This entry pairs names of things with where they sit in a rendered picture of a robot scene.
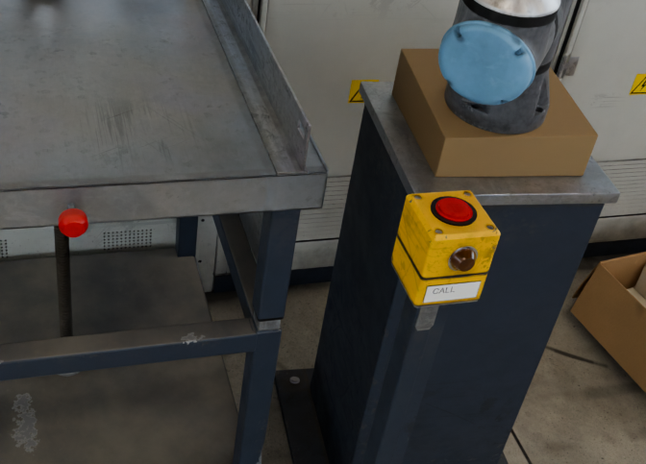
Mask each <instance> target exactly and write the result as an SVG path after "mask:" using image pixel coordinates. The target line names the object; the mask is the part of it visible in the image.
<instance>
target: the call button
mask: <svg viewBox="0 0 646 464"><path fill-rule="evenodd" d="M435 209H436V211H437V212H438V214H439V215H441V216H442V217H444V218H446V219H448V220H451V221H455V222H463V221H467V220H469V219H470V218H471V217H472V215H473V210H472V208H471V207H470V206H469V205H468V204H466V203H465V202H464V201H463V200H460V199H457V198H445V199H441V200H439V201H438V202H437V203H436V205H435Z"/></svg>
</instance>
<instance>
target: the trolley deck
mask: <svg viewBox="0 0 646 464"><path fill-rule="evenodd" d="M306 166H307V169H308V171H309V172H308V174H290V175H277V174H276V172H275V169H274V167H273V165H272V162H271V160H270V158H269V155H268V154H267V152H266V149H265V147H264V145H263V143H262V140H261V137H260V134H259V132H258V130H257V127H256V125H255V123H254V120H253V118H252V116H251V113H250V111H249V110H248V107H247V105H246V103H245V100H244V98H243V96H242V93H241V91H240V89H239V86H238V84H237V82H236V78H235V76H234V74H233V71H232V69H231V67H230V65H229V63H228V61H227V58H226V56H225V54H224V51H223V49H222V47H221V44H220V42H219V40H218V37H217V35H216V33H215V30H214V28H213V26H212V24H211V21H210V18H209V16H208V14H207V12H206V9H205V7H204V5H203V2H202V0H0V230H12V229H27V228H41V227H55V226H58V225H59V216H60V215H61V213H62V212H63V211H65V210H67V205H68V204H71V203H72V204H74V205H75V207H76V208H77V209H80V210H82V211H83V212H84V213H85V214H86V215H87V221H88V223H89V224H97V223H111V222H126V221H139V220H154V219H168V218H182V217H196V216H211V215H224V214H239V213H253V212H267V211H281V210H295V209H309V208H322V207H323V202H324V196H325V190H326V184H327V179H328V174H329V168H328V167H327V165H326V163H325V161H324V159H323V158H322V156H321V154H320V152H319V150H318V148H317V146H316V144H315V142H314V140H313V138H312V136H311V135H310V142H309V148H308V154H307V160H306Z"/></svg>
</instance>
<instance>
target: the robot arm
mask: <svg viewBox="0 0 646 464"><path fill-rule="evenodd" d="M572 1H573V0H460V1H459V5H458V9H457V13H456V17H455V20H454V23H453V26H452V27H451V28H450V29H449V30H448V31H447V32H446V33H445V34H444V36H443V38H442V41H441V44H440V46H439V50H438V64H439V68H440V71H441V73H442V75H443V77H444V79H446V81H447V86H446V88H445V92H444V98H445V102H446V104H447V106H448V107H449V109H450V110H451V111H452V112H453V113H454V114H455V115H456V116H457V117H459V118H460V119H461V120H463V121H465V122H466V123H468V124H470V125H472V126H474V127H477V128H479V129H482V130H485V131H489V132H493V133H497V134H524V133H528V132H531V131H533V130H535V129H537V128H538V127H540V126H541V125H542V123H543V122H544V120H545V117H546V114H547V112H548V109H549V105H550V89H549V68H550V65H551V62H552V59H553V57H554V55H555V52H556V49H557V46H558V43H559V38H560V35H561V32H562V30H563V27H564V24H565V21H566V18H567V15H568V13H569V10H570V7H571V4H572Z"/></svg>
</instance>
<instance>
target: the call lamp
mask: <svg viewBox="0 0 646 464"><path fill-rule="evenodd" d="M477 258H478V251H477V249H476V248H475V247H473V246H471V245H464V246H460V247H458V248H457V249H455V250H454V251H453V252H452V253H451V254H450V255H449V256H448V258H447V264H448V266H449V268H450V269H451V270H454V271H462V272H465V271H468V270H470V269H472V268H473V266H474V265H475V262H476V260H477Z"/></svg>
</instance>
